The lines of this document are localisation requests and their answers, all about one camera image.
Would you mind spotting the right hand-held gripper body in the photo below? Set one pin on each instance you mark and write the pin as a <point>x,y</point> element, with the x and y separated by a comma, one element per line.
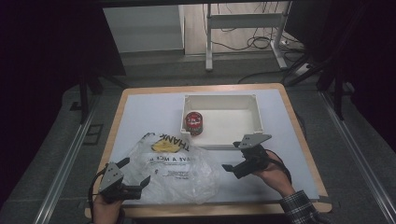
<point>253,158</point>

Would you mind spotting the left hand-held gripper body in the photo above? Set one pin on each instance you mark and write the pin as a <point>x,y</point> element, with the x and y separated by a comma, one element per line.
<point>110,179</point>

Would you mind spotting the white plastic bin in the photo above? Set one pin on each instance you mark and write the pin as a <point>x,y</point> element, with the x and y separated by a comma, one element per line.
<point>230,121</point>

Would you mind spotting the clear printed plastic bag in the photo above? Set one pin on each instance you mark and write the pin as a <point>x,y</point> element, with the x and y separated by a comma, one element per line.
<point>186,183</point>

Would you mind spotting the red can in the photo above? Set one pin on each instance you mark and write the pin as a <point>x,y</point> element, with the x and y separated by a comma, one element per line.
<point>193,123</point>

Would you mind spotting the person's right hand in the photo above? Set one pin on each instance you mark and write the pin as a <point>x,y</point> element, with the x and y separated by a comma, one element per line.
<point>277,177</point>

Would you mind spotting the person's left hand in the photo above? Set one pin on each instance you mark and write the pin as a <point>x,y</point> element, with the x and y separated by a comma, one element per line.
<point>106,213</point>

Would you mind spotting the white table mat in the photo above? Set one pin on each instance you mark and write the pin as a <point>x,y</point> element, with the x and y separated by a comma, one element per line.
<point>149,115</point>

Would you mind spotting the black metal stand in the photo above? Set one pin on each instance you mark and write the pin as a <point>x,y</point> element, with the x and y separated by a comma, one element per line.
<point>84,93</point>
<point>337,90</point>

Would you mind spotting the dark curtain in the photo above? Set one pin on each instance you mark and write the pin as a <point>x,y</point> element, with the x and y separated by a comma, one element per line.
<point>370,62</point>
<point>37,62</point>

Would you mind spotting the white board panel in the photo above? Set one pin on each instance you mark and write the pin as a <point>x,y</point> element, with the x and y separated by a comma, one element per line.
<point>143,28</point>

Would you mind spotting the black floor socket frame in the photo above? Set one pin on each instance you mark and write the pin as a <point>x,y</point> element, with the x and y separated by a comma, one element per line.
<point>93,134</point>

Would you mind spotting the aluminium floor rail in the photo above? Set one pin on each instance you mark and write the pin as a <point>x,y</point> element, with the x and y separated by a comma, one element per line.
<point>358,155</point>
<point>67,165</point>

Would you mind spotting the white metal desk frame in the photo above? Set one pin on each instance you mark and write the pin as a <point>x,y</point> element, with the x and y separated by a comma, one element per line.
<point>243,21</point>

